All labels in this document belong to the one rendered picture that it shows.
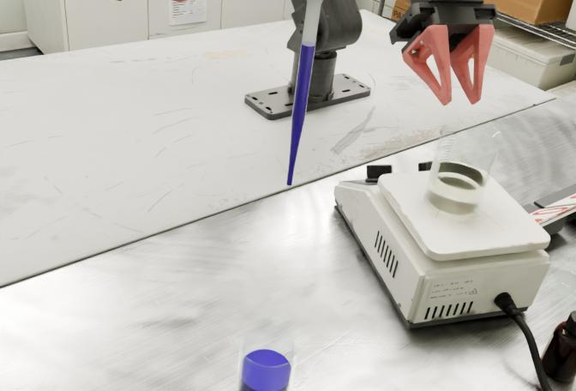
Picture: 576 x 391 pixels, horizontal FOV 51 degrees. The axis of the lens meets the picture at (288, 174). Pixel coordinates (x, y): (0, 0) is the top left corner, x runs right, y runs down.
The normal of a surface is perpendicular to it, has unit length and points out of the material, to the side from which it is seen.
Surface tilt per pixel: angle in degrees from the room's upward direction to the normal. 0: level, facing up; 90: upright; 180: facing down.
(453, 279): 90
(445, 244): 0
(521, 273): 90
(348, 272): 0
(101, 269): 0
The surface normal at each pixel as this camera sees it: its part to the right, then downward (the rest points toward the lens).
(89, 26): 0.60, 0.48
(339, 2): 0.55, -0.19
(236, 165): 0.11, -0.84
